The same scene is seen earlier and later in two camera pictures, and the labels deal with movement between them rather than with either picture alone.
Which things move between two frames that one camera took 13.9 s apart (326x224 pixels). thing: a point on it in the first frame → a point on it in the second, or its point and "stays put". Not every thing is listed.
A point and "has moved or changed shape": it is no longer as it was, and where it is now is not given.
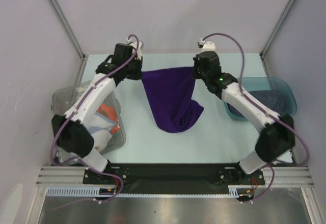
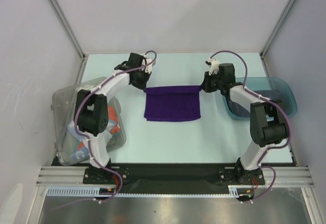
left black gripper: [138, 75] → [142, 85]
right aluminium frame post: [264, 49] stays put
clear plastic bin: [108, 129] stays put
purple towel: [170, 90] has moved or changed shape
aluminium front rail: [274, 176] stays put
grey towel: [272, 99] stays put
